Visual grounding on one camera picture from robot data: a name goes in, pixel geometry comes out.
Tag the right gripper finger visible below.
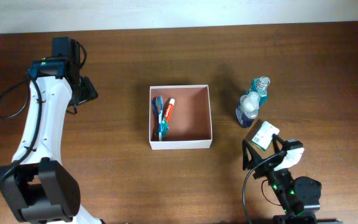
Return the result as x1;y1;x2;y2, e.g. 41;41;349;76
272;134;286;153
242;139;267;170

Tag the white green soap packet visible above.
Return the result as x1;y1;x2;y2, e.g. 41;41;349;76
251;121;280;151

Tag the blue disposable razor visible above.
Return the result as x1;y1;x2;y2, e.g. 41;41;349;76
152;99;160;120

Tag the blue white toothbrush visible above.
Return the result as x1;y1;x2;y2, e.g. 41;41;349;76
156;96;163;141

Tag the red green toothpaste tube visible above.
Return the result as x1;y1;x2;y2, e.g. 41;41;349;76
155;98;175;139

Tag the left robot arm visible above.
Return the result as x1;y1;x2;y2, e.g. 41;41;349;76
0;37;103;223

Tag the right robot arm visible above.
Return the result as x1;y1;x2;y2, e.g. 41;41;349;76
242;134;340;224

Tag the dark blue foam pump bottle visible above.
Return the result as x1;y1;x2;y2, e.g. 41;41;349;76
235;91;260;128

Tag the teal mouthwash bottle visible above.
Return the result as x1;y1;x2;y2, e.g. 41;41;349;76
249;77;270;106

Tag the pink cardboard box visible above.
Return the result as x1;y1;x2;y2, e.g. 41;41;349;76
149;85;213;150

